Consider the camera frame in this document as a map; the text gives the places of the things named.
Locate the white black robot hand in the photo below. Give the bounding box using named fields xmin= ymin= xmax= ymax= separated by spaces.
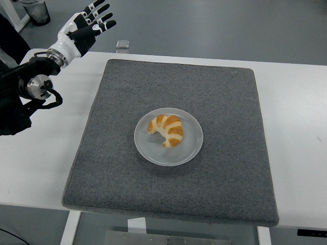
xmin=48 ymin=0 xmax=118 ymax=64

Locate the golden croissant bread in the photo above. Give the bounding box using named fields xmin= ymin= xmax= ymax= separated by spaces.
xmin=147 ymin=114 xmax=184 ymax=149

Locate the light grey round plate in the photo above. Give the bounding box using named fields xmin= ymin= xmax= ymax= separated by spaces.
xmin=134 ymin=107 xmax=204 ymax=167

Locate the dark mesh waste bin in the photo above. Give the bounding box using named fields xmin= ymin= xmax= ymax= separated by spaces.
xmin=19 ymin=0 xmax=51 ymax=26

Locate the person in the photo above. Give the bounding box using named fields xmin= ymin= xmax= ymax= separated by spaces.
xmin=0 ymin=14 xmax=32 ymax=69

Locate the white table leg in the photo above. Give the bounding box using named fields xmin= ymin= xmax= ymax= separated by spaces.
xmin=256 ymin=226 xmax=272 ymax=245
xmin=60 ymin=211 xmax=82 ymax=245

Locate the grey felt mat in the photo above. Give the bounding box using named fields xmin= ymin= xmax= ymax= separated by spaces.
xmin=62 ymin=59 xmax=279 ymax=227

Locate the black table control panel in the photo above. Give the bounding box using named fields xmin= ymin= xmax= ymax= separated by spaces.
xmin=297 ymin=229 xmax=327 ymax=237

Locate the white furniture frame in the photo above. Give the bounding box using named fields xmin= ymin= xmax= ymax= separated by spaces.
xmin=0 ymin=0 xmax=31 ymax=33

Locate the white table bracket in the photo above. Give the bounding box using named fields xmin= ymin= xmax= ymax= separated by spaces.
xmin=127 ymin=217 xmax=147 ymax=234

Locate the black floor cable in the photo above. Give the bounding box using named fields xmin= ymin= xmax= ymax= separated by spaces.
xmin=0 ymin=226 xmax=29 ymax=245

